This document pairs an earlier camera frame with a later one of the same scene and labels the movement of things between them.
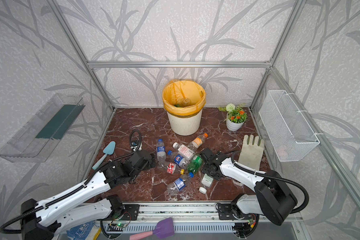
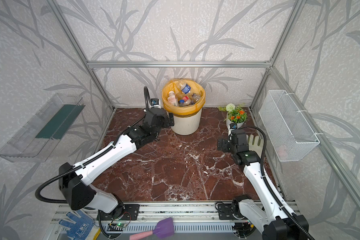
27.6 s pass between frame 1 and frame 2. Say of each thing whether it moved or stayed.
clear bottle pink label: moved
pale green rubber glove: stayed
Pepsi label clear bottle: moved
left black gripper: moved
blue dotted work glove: stayed
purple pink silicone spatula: stayed
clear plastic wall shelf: stayed
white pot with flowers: stayed
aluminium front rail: stayed
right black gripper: moved
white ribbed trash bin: stayed
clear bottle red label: moved
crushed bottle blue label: moved
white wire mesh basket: stayed
